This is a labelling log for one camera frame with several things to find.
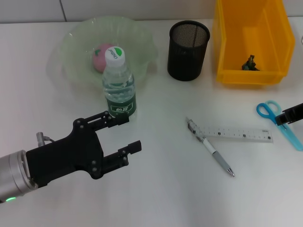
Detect clear green-label water bottle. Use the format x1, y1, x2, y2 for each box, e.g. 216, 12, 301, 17
102, 46, 138, 123

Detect translucent green fruit plate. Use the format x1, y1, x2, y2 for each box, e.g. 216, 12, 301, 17
48, 16, 159, 90

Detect white grey ballpoint pen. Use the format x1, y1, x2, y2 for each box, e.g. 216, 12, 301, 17
187, 117, 236, 177

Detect yellow plastic bin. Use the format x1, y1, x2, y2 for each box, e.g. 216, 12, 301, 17
212, 0, 296, 85

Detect silver cable connector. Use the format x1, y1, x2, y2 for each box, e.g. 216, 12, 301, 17
36, 132, 56, 147

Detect clear plastic ruler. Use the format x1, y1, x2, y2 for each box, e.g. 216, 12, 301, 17
197, 127, 274, 144

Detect blue teal scissors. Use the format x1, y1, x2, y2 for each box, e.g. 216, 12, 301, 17
256, 100, 303, 151

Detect pink toy peach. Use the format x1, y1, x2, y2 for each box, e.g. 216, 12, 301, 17
92, 43, 112, 73

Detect black mesh pen holder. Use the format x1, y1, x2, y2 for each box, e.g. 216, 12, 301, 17
167, 20, 211, 82

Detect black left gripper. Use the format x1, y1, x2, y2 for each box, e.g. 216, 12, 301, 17
26, 110, 143, 189

